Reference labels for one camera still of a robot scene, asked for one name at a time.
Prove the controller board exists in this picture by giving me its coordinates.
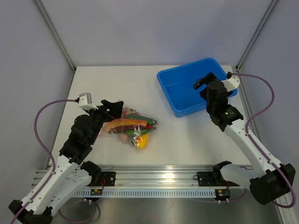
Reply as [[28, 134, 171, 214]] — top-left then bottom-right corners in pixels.
[[90, 189, 103, 196], [215, 189, 231, 200]]

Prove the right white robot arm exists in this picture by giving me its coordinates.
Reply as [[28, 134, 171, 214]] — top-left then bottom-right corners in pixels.
[[193, 72, 296, 209]]

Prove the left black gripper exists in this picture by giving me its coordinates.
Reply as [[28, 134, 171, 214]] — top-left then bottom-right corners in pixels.
[[85, 100, 123, 143]]

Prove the clear zip top bag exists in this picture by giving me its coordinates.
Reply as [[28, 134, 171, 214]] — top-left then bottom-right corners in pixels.
[[98, 111, 159, 150]]

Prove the green fake cucumber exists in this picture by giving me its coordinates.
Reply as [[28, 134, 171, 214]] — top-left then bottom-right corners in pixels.
[[126, 113, 158, 125]]

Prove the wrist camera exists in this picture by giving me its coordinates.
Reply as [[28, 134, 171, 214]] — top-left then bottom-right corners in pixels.
[[78, 93, 98, 111], [222, 72, 240, 92]]

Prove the green fake chili pepper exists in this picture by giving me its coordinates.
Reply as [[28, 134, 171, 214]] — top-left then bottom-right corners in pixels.
[[124, 127, 157, 135]]

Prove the pink fake peach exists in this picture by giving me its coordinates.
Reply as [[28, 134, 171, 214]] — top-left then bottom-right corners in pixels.
[[119, 134, 129, 143]]

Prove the dark red fake food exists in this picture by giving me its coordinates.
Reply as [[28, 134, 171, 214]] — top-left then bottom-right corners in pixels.
[[108, 125, 136, 134]]

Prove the aluminium frame post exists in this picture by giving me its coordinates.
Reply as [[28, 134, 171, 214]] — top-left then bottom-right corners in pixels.
[[235, 0, 280, 71], [33, 0, 76, 74]]

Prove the white slotted cable duct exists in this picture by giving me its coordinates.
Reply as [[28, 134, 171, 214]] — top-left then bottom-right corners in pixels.
[[73, 189, 216, 198]]

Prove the aluminium mounting rail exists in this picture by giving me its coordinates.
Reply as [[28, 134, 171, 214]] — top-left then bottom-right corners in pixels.
[[31, 164, 257, 187]]

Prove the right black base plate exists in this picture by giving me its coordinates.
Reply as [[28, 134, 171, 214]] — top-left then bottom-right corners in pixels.
[[197, 171, 218, 187]]

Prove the left aluminium frame post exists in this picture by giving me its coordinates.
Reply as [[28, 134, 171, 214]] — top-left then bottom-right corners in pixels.
[[33, 0, 76, 74]]

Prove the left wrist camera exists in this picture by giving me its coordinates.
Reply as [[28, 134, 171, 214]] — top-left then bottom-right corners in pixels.
[[78, 93, 98, 111]]

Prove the right aluminium frame post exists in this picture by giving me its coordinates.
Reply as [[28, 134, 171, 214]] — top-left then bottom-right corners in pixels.
[[235, 0, 280, 71]]

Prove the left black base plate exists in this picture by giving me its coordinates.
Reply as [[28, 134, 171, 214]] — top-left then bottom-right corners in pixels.
[[96, 171, 116, 187]]

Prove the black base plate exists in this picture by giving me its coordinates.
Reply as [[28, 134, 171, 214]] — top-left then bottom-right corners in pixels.
[[96, 171, 116, 187], [197, 171, 218, 187]]

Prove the fake lychee bunch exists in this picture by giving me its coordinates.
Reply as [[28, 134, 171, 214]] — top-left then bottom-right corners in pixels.
[[121, 107, 139, 118]]

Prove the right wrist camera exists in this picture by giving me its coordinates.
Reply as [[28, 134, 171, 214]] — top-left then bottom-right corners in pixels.
[[222, 72, 240, 92]]

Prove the blue plastic bin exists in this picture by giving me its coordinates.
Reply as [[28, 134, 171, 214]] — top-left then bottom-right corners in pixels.
[[157, 58, 226, 118]]

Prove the orange papaya slice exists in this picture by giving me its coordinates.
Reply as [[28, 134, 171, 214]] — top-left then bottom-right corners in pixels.
[[103, 119, 147, 133]]

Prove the yellow fake mango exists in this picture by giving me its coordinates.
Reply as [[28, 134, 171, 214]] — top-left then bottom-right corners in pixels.
[[135, 134, 148, 148]]

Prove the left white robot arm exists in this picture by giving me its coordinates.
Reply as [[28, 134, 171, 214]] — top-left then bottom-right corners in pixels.
[[8, 98, 124, 224]]

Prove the right controller board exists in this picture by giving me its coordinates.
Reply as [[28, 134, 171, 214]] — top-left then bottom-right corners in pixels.
[[215, 189, 231, 200]]

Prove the left controller board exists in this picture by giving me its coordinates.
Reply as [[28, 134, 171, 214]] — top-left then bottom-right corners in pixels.
[[90, 189, 103, 196]]

